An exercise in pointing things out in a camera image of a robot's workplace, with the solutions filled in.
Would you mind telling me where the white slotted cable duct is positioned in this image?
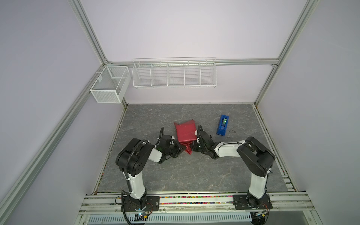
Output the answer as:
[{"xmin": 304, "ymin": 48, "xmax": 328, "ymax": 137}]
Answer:
[{"xmin": 87, "ymin": 212, "xmax": 252, "ymax": 225}]

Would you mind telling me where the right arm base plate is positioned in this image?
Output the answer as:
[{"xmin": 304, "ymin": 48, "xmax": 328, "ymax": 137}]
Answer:
[{"xmin": 233, "ymin": 193, "xmax": 273, "ymax": 210}]

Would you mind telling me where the dark red wrapping paper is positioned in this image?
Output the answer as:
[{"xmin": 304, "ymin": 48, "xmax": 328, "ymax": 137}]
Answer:
[{"xmin": 174, "ymin": 120, "xmax": 197, "ymax": 155}]

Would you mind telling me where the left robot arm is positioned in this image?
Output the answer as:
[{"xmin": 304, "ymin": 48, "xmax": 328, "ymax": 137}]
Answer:
[{"xmin": 115, "ymin": 127, "xmax": 186, "ymax": 208}]

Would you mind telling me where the blue tape dispenser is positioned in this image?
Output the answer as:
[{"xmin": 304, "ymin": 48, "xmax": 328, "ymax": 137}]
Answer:
[{"xmin": 217, "ymin": 114, "xmax": 229, "ymax": 137}]

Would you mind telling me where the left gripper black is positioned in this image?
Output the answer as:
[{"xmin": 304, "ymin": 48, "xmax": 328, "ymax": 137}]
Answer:
[{"xmin": 165, "ymin": 141, "xmax": 186, "ymax": 158}]

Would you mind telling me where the small white mesh basket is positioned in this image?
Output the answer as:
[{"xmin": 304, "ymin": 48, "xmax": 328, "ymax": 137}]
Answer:
[{"xmin": 90, "ymin": 66, "xmax": 131, "ymax": 104}]

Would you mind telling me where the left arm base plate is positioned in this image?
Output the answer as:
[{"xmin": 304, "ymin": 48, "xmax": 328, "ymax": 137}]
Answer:
[{"xmin": 122, "ymin": 196, "xmax": 160, "ymax": 212}]

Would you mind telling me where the aluminium front rail frame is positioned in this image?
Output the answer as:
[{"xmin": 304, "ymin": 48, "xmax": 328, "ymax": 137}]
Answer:
[{"xmin": 75, "ymin": 192, "xmax": 322, "ymax": 225}]

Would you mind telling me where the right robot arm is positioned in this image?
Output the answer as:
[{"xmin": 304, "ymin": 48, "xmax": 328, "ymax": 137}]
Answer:
[{"xmin": 192, "ymin": 125, "xmax": 276, "ymax": 210}]

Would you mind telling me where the long white wire basket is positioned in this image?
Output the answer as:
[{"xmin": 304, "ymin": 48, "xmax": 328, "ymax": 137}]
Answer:
[{"xmin": 133, "ymin": 57, "xmax": 218, "ymax": 88}]

